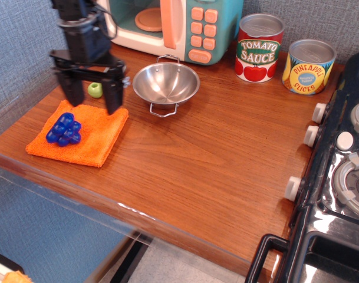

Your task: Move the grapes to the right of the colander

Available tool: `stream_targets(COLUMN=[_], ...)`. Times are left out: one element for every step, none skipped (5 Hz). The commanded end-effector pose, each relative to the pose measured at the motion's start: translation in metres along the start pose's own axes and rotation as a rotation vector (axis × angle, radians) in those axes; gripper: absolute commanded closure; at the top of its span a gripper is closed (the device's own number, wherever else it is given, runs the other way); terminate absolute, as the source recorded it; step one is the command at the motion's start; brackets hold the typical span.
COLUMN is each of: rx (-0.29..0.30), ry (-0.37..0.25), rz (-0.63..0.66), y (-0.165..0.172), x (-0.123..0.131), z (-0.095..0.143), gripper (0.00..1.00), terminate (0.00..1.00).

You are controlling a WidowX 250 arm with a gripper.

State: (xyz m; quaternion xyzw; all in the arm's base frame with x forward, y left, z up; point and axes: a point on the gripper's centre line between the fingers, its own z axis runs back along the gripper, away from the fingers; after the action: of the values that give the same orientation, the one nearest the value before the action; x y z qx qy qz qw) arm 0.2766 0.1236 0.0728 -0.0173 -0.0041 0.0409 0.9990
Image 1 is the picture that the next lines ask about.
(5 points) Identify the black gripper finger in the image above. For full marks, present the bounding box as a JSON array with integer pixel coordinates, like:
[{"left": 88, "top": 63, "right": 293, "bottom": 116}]
[
  {"left": 101, "top": 79, "right": 123, "bottom": 115},
  {"left": 55, "top": 71, "right": 84, "bottom": 107}
]

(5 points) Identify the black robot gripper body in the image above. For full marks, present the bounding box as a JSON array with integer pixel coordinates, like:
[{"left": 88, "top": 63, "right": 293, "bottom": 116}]
[{"left": 50, "top": 13, "right": 129, "bottom": 85}]

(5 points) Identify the blue toy grape bunch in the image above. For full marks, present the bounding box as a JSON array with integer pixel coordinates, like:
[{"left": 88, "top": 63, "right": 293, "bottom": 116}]
[{"left": 45, "top": 112, "right": 82, "bottom": 147}]

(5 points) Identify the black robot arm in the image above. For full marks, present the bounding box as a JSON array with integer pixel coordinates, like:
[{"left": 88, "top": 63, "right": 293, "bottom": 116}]
[{"left": 50, "top": 1, "right": 126, "bottom": 115}]

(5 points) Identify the stainless steel pot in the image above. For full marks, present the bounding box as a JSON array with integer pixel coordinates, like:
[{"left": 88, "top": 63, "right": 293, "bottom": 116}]
[{"left": 133, "top": 54, "right": 200, "bottom": 118}]

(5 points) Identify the orange folded cloth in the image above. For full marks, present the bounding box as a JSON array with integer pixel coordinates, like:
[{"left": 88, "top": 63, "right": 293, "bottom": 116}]
[{"left": 25, "top": 100, "right": 129, "bottom": 167}]

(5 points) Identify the peach microwave turntable plate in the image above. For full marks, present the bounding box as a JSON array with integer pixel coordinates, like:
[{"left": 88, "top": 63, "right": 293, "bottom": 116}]
[{"left": 135, "top": 7, "right": 162, "bottom": 32}]

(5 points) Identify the teal toy microwave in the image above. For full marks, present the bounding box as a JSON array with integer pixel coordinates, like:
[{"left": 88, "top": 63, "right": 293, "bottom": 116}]
[{"left": 98, "top": 1, "right": 243, "bottom": 65}]

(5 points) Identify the tomato sauce can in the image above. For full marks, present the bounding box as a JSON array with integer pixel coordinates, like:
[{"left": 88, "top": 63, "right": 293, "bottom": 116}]
[{"left": 235, "top": 14, "right": 285, "bottom": 83}]

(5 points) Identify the pineapple slices can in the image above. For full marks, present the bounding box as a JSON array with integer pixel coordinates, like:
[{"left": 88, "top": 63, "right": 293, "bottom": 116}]
[{"left": 282, "top": 39, "right": 337, "bottom": 96}]

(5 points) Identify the orange object bottom left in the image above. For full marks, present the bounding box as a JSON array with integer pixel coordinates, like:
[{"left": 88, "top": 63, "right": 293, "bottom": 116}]
[{"left": 2, "top": 271, "right": 32, "bottom": 283}]

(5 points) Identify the white stove knob middle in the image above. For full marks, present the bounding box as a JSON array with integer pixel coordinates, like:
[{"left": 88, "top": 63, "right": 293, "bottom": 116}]
[{"left": 303, "top": 126, "right": 319, "bottom": 147}]

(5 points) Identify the white stove knob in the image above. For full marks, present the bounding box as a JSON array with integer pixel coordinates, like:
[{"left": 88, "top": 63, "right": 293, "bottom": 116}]
[
  {"left": 284, "top": 176, "right": 302, "bottom": 202},
  {"left": 303, "top": 126, "right": 319, "bottom": 147},
  {"left": 312, "top": 103, "right": 327, "bottom": 124}
]

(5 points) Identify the white stove knob front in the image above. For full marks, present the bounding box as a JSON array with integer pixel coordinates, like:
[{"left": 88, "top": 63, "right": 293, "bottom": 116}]
[{"left": 284, "top": 176, "right": 302, "bottom": 202}]

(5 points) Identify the white stove knob rear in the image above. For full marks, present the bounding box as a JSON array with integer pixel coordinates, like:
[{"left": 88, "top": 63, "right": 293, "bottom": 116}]
[{"left": 312, "top": 103, "right": 327, "bottom": 124}]

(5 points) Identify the white round stove button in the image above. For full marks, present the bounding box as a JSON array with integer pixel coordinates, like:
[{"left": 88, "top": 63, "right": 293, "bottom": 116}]
[{"left": 336, "top": 131, "right": 354, "bottom": 151}]

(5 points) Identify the grey stove burner front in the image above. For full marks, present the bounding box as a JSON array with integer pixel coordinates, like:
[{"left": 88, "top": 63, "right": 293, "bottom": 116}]
[{"left": 333, "top": 153, "right": 359, "bottom": 215}]

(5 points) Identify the black toy stove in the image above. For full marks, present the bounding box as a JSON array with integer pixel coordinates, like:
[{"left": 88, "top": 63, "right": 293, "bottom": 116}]
[{"left": 246, "top": 53, "right": 359, "bottom": 282}]

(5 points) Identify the green handled grey spatula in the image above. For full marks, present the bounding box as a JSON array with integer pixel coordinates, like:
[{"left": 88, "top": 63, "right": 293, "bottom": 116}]
[{"left": 87, "top": 63, "right": 127, "bottom": 99}]

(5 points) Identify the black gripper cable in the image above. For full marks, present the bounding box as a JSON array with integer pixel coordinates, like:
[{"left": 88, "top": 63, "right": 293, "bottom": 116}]
[{"left": 90, "top": 2, "right": 118, "bottom": 41}]

